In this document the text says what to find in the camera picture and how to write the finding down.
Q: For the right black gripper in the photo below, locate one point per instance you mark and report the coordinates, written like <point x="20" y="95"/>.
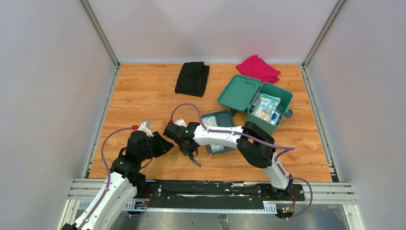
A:
<point x="186" y="152"/>

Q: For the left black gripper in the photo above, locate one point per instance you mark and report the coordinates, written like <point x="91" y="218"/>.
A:
<point x="163" y="146"/>

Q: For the black handled scissors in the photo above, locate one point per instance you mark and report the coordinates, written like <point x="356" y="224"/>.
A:
<point x="194" y="161"/>

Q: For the teal white sachet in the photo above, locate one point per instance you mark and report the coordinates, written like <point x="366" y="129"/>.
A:
<point x="216" y="148"/>

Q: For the teal medicine box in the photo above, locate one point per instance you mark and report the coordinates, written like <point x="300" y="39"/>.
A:
<point x="241" y="93"/>

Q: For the light blue mask packet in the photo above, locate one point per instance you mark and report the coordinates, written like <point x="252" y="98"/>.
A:
<point x="265" y="107"/>

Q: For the small white blue bottle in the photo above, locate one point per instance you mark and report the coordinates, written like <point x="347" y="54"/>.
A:
<point x="275" y="117"/>

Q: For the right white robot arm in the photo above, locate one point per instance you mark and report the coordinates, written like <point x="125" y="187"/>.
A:
<point x="256" y="146"/>

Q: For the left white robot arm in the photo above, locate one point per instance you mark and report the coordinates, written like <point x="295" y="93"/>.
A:
<point x="124" y="180"/>

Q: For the dark teal divided tray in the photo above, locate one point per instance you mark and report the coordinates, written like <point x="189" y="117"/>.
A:
<point x="224" y="119"/>

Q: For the black folded cloth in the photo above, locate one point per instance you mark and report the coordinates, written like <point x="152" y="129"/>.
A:
<point x="192" y="79"/>

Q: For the pink folded cloth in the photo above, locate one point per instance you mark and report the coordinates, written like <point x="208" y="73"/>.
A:
<point x="257" y="68"/>

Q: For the black metal base rail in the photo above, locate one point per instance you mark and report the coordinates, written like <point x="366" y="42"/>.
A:
<point x="227" y="197"/>

